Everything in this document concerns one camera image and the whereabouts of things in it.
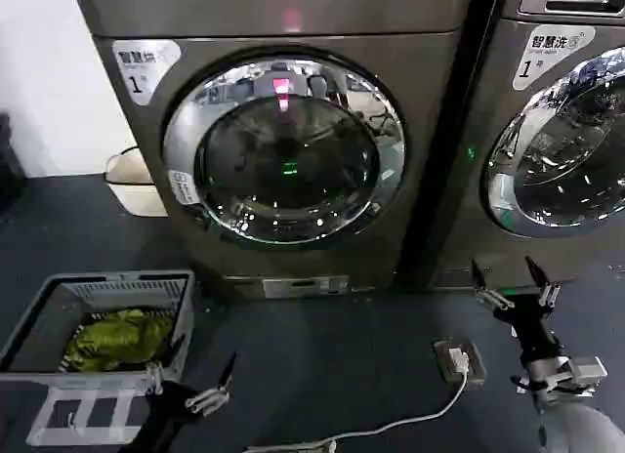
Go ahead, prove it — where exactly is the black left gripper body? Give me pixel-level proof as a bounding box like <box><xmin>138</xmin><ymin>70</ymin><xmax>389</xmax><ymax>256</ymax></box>
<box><xmin>130</xmin><ymin>378</ymin><xmax>199</xmax><ymax>453</ymax></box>

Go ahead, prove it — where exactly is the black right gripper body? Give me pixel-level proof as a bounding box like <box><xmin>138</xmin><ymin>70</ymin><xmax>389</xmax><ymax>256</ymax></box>
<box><xmin>491</xmin><ymin>294</ymin><xmax>563</xmax><ymax>364</ymax></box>

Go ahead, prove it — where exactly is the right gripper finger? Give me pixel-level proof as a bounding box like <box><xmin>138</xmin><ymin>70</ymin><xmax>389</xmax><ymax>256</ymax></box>
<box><xmin>523</xmin><ymin>256</ymin><xmax>563</xmax><ymax>309</ymax></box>
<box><xmin>470</xmin><ymin>259</ymin><xmax>515</xmax><ymax>311</ymax></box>

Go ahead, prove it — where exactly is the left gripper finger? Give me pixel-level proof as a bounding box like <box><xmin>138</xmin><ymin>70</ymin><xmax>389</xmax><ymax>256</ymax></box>
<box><xmin>184</xmin><ymin>351</ymin><xmax>238</xmax><ymax>416</ymax></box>
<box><xmin>145</xmin><ymin>333</ymin><xmax>186</xmax><ymax>396</ymax></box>

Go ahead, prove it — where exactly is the green crumpled cloth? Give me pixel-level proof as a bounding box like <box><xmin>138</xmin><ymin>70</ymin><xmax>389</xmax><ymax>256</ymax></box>
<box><xmin>64</xmin><ymin>308</ymin><xmax>175</xmax><ymax>374</ymax></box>

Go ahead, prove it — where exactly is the grey floor socket box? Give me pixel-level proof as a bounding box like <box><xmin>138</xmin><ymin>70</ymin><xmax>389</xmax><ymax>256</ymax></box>
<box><xmin>433</xmin><ymin>338</ymin><xmax>488</xmax><ymax>392</ymax></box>

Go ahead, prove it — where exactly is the white plug adapter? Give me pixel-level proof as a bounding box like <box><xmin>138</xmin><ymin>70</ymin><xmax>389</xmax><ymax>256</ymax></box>
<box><xmin>447</xmin><ymin>346</ymin><xmax>472</xmax><ymax>377</ymax></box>

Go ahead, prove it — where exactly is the round glass dryer door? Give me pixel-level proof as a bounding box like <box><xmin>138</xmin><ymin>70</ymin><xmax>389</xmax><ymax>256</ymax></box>
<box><xmin>163</xmin><ymin>49</ymin><xmax>407</xmax><ymax>245</ymax></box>
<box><xmin>479</xmin><ymin>47</ymin><xmax>625</xmax><ymax>240</ymax></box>

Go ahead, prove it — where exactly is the grey plastic laundry basket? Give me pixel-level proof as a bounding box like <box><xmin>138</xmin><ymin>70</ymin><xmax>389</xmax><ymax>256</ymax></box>
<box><xmin>0</xmin><ymin>270</ymin><xmax>197</xmax><ymax>448</ymax></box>

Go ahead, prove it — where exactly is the silver dryer service panel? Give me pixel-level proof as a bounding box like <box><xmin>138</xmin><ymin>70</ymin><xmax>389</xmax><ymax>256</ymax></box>
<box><xmin>262</xmin><ymin>274</ymin><xmax>351</xmax><ymax>299</ymax></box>

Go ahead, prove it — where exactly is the grey dryer with red light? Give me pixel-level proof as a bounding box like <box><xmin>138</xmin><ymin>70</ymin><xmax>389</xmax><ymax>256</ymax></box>
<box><xmin>72</xmin><ymin>0</ymin><xmax>491</xmax><ymax>304</ymax></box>

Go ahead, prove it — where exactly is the white plastic bin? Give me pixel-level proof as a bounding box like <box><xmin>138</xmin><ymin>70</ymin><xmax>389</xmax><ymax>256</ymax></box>
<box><xmin>104</xmin><ymin>147</ymin><xmax>170</xmax><ymax>218</ymax></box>

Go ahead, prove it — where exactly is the white number label sticker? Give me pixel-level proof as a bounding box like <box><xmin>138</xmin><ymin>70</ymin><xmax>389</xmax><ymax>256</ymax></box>
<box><xmin>111</xmin><ymin>38</ymin><xmax>183</xmax><ymax>107</ymax></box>
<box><xmin>511</xmin><ymin>24</ymin><xmax>598</xmax><ymax>93</ymax></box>

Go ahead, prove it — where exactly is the white power cable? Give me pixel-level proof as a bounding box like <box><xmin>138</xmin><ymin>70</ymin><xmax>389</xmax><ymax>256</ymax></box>
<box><xmin>257</xmin><ymin>368</ymin><xmax>469</xmax><ymax>453</ymax></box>

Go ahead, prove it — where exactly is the grey dryer with drawer handle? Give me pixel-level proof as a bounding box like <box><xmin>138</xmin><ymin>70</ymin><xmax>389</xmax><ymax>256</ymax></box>
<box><xmin>429</xmin><ymin>0</ymin><xmax>625</xmax><ymax>292</ymax></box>

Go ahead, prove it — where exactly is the black object by wall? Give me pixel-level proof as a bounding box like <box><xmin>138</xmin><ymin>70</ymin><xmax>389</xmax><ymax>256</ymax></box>
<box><xmin>0</xmin><ymin>111</ymin><xmax>28</xmax><ymax>206</ymax></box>

